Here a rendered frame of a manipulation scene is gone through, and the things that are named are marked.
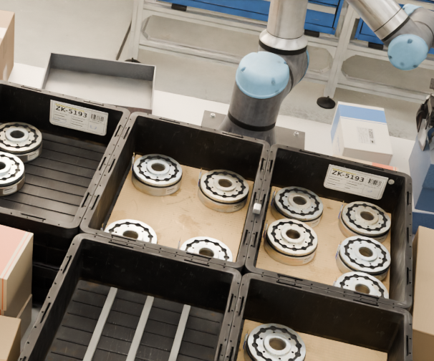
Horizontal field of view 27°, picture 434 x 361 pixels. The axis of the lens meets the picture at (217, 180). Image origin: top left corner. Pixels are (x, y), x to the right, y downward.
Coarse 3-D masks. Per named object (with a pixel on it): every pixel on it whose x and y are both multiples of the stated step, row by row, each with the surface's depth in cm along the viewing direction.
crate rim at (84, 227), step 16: (144, 112) 189; (128, 128) 186; (192, 128) 187; (208, 128) 188; (256, 144) 187; (112, 160) 174; (256, 176) 178; (96, 192) 166; (256, 192) 174; (96, 208) 163; (80, 224) 159; (128, 240) 158; (192, 256) 157; (208, 256) 158; (240, 256) 159; (240, 272) 158
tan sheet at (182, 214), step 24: (192, 168) 193; (120, 192) 183; (192, 192) 187; (120, 216) 177; (144, 216) 178; (168, 216) 179; (192, 216) 181; (216, 216) 182; (240, 216) 183; (168, 240) 174; (240, 240) 177
